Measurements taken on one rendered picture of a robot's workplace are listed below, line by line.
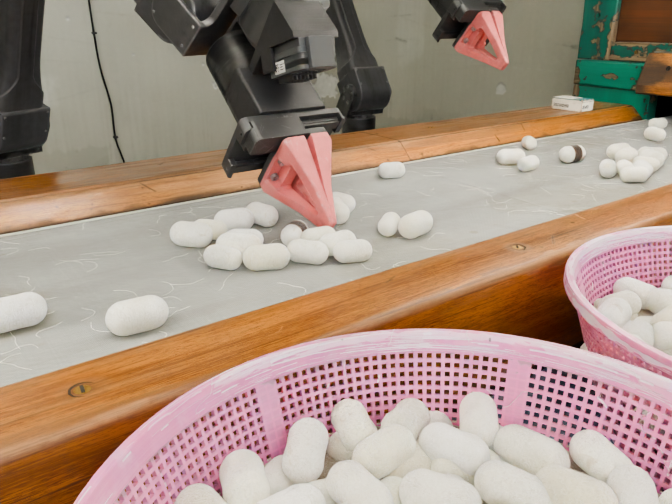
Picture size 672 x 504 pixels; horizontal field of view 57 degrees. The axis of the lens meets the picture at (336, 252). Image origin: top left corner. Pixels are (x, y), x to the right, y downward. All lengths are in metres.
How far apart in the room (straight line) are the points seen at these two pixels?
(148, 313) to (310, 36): 0.24
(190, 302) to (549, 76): 2.04
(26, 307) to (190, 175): 0.31
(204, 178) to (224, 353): 0.39
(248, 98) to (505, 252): 0.25
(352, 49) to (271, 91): 0.62
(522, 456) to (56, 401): 0.20
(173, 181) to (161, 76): 2.04
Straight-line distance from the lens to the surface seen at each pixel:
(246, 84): 0.54
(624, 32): 1.33
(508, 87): 2.47
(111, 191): 0.65
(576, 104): 1.17
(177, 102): 2.73
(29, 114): 0.87
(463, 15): 0.92
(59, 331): 0.42
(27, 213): 0.63
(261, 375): 0.30
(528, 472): 0.30
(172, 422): 0.27
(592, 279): 0.47
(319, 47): 0.50
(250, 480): 0.27
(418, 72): 2.77
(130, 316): 0.38
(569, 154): 0.86
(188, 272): 0.48
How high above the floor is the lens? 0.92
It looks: 21 degrees down
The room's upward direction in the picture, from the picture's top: straight up
